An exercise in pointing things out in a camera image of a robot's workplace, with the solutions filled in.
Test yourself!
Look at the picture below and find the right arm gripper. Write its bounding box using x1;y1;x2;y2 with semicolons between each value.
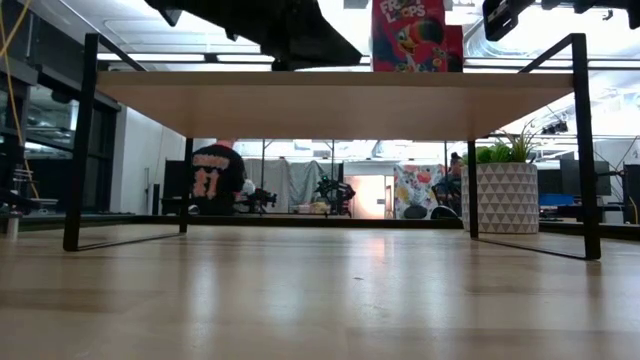
482;0;640;43

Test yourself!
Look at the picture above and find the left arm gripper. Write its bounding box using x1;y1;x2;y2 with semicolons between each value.
144;0;364;71

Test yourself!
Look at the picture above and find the red Froot Loops cereal box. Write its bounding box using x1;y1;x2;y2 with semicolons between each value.
371;0;448;73
443;24;465;73

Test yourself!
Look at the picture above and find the wooden shelf with black legs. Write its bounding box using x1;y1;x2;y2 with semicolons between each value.
62;32;603;261

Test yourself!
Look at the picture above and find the long ceiling light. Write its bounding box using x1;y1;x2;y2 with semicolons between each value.
463;57;640;71
97;51;372;65

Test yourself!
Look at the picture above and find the grey curtain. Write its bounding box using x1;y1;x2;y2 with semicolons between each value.
242;158;346;214

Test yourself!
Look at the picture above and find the person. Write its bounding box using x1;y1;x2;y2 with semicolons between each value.
188;139;248;217
433;152;464;217

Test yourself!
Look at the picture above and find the black monitor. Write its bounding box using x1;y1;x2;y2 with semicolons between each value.
559;158;612;197

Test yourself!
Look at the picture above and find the floral patterned panel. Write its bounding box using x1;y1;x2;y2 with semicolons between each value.
393;163;446;220

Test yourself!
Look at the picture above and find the succulent in white patterned pot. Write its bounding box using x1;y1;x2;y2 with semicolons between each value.
459;119;540;235

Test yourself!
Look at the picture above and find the blue box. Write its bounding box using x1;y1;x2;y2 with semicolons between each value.
538;193;576;208

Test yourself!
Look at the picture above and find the small white cylinder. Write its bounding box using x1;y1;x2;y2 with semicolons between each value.
5;212;21;241

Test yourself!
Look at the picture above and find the black aluminium table frame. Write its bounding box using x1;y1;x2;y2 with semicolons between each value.
0;212;640;241

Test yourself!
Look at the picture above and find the dark window frame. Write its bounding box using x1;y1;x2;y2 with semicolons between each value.
0;0;122;217

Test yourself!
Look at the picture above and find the yellow cable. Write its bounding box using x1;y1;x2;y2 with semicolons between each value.
0;0;40;201

